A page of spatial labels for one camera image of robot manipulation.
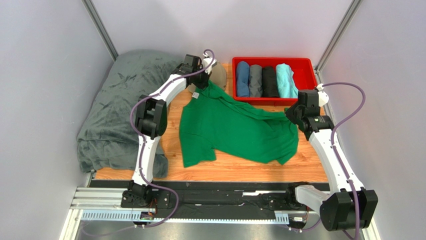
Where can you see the grey plush pillow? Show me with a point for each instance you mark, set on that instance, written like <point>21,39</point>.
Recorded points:
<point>106,138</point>

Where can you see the black rolled t-shirt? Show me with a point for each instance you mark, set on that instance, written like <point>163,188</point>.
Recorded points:
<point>269,83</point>

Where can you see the grey rolled t-shirt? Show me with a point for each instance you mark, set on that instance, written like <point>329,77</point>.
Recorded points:
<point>255,81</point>

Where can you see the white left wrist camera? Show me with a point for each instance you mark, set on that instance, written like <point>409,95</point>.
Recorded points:
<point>208,62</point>

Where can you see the red plastic bin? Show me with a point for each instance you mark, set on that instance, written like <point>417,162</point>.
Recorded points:
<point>303,77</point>

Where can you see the aluminium frame rail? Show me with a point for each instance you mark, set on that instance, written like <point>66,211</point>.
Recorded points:
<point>96,213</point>

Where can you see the tan baseball cap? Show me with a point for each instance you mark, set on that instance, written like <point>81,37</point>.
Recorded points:
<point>218,77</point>

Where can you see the turquoise rolled t-shirt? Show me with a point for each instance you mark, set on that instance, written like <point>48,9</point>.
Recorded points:
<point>285,82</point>

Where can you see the blue rolled t-shirt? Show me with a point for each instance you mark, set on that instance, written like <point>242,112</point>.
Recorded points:
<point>242,79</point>

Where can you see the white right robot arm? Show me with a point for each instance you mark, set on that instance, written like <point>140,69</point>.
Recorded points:
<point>332,159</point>

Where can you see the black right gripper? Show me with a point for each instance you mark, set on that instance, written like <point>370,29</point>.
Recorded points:
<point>293,113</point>

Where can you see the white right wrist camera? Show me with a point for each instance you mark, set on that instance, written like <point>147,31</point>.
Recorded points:
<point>323,97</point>

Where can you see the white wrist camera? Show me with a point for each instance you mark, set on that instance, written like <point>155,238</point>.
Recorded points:
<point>323,97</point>
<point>208,62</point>

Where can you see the green t-shirt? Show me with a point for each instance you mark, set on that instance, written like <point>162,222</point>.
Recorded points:
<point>213,120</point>

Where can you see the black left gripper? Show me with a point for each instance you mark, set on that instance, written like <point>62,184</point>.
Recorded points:
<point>205,83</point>

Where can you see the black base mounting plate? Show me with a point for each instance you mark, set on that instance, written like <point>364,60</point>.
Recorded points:
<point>192,200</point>

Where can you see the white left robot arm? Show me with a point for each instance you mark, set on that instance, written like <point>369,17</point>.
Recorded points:
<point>149,118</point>

